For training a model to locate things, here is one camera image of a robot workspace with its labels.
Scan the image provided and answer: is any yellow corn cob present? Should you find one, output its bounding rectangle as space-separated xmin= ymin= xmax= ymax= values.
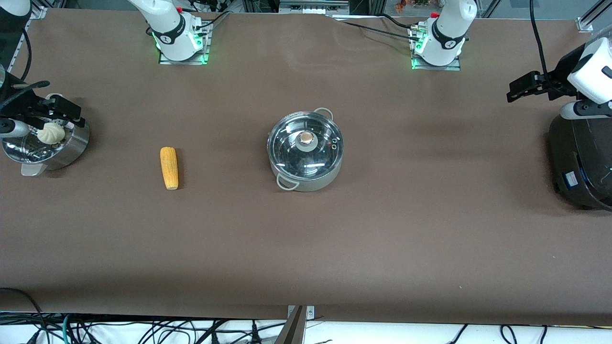
xmin=160 ymin=147 xmax=179 ymax=191

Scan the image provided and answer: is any glass pot lid with knob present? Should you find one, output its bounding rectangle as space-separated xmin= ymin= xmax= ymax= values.
xmin=268 ymin=111 xmax=344 ymax=180

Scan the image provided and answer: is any steel steamer pot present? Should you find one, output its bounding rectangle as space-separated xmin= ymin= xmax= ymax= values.
xmin=1 ymin=93 xmax=90 ymax=177

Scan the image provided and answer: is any white steamed bun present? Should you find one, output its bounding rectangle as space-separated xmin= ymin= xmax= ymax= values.
xmin=37 ymin=122 xmax=66 ymax=145

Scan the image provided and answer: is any black rice cooker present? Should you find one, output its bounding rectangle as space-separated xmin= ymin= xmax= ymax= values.
xmin=548 ymin=114 xmax=612 ymax=212

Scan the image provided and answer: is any brown table cover sheet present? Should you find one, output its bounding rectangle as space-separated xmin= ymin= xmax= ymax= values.
xmin=0 ymin=7 xmax=612 ymax=326

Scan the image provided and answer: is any grey box behind table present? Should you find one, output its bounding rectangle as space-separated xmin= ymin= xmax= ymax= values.
xmin=279 ymin=0 xmax=350 ymax=15

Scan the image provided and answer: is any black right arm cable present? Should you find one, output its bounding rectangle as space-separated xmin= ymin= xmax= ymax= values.
xmin=0 ymin=29 xmax=51 ymax=103

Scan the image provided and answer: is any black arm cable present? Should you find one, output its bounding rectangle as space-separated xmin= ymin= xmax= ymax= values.
xmin=529 ymin=0 xmax=555 ymax=89
xmin=0 ymin=29 xmax=51 ymax=103

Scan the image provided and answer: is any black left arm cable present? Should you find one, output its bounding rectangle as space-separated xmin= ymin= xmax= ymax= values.
xmin=529 ymin=0 xmax=555 ymax=89

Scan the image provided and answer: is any aluminium frame profile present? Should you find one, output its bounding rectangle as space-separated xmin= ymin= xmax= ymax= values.
xmin=576 ymin=0 xmax=612 ymax=32
xmin=9 ymin=6 xmax=48 ymax=75

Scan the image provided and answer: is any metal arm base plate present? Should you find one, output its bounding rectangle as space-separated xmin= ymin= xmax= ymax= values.
xmin=410 ymin=26 xmax=461 ymax=72
xmin=158 ymin=21 xmax=210 ymax=65

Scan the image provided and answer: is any black cable on table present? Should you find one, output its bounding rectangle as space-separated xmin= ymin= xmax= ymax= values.
xmin=335 ymin=13 xmax=421 ymax=43

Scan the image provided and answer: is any black looped floor cable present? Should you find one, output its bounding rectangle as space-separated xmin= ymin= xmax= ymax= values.
xmin=0 ymin=287 xmax=47 ymax=344

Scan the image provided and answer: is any steel pot with handles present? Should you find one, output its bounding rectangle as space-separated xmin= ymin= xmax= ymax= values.
xmin=267 ymin=107 xmax=344 ymax=193

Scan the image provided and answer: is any metal table edge bracket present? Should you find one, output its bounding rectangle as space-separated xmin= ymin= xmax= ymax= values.
xmin=287 ymin=305 xmax=316 ymax=344

